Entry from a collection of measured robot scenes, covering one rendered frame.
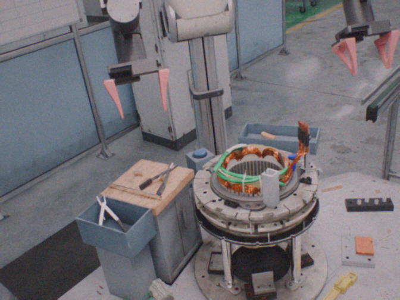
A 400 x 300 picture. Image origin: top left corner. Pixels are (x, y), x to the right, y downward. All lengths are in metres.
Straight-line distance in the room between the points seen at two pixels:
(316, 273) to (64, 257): 1.80
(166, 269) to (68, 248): 1.60
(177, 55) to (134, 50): 2.50
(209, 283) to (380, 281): 0.47
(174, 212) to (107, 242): 0.21
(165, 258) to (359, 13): 0.79
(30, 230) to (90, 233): 1.96
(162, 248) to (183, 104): 2.37
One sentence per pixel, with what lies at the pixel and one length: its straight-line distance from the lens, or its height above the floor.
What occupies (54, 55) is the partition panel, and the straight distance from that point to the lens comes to 3.27.
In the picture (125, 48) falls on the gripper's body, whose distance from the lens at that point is 0.83.
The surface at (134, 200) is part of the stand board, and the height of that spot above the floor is 1.07.
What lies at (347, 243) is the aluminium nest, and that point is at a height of 0.80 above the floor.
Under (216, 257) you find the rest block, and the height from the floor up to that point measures 0.84.
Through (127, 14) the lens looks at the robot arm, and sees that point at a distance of 0.78.
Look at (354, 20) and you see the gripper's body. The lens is 0.98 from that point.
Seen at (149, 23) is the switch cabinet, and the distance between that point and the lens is 3.21.
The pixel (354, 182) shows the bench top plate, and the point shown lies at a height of 0.78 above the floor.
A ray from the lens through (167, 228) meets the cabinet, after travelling 1.19.
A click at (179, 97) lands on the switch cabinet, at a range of 3.40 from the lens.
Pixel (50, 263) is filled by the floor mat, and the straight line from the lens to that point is 2.73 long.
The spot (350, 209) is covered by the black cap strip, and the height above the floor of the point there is 0.79.
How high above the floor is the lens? 1.71
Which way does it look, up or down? 29 degrees down
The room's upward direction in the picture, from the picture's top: 7 degrees counter-clockwise
